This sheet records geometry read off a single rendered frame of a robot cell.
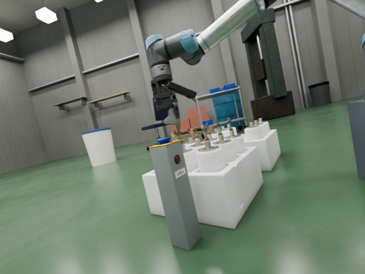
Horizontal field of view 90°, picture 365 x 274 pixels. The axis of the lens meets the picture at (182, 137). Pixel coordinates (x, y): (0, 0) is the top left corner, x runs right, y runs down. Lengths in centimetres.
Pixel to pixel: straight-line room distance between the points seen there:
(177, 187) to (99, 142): 275
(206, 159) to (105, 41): 881
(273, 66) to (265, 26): 95
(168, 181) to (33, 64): 1120
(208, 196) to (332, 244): 33
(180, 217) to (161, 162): 17
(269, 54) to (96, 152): 431
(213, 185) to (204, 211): 11
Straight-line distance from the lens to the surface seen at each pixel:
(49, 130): 1093
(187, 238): 60
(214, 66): 747
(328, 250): 60
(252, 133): 113
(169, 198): 56
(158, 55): 74
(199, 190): 65
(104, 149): 323
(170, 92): 71
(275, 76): 509
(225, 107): 420
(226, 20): 84
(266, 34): 532
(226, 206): 63
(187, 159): 70
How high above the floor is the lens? 36
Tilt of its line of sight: 4 degrees down
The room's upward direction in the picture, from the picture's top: 13 degrees counter-clockwise
